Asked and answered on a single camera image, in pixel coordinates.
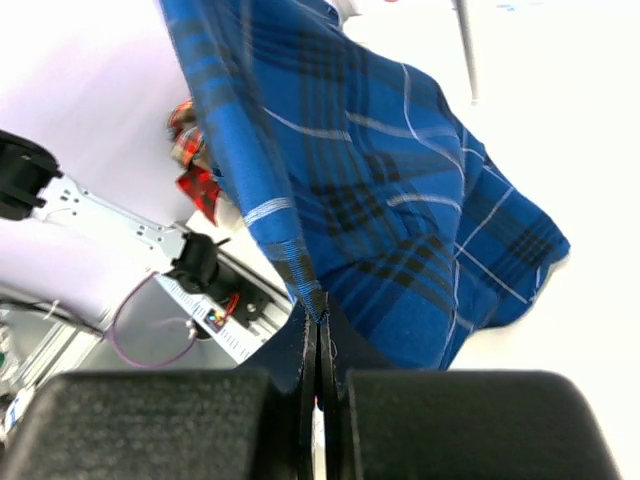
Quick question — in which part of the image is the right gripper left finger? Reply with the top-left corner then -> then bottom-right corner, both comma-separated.
234,302 -> 319,480

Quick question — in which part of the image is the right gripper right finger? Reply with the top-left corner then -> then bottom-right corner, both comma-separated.
319,294 -> 401,480

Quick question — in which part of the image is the blue shirt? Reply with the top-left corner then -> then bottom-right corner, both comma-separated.
162,0 -> 570,369

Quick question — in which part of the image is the brown plaid shirt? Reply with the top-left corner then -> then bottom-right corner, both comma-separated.
167,99 -> 207,170

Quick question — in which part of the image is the red black plaid shirt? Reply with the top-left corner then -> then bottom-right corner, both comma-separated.
175,165 -> 221,226

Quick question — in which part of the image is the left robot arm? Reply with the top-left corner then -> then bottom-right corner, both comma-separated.
1,131 -> 219,294

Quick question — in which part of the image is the clothes rack metal white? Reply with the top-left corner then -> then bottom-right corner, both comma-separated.
453,0 -> 479,104

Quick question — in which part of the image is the white slotted cable duct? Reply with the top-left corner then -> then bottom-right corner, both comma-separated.
154,275 -> 262,363

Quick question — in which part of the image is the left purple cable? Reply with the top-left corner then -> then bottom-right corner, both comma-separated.
109,272 -> 201,370

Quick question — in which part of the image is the aluminium rail base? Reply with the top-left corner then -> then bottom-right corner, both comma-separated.
1,254 -> 292,394

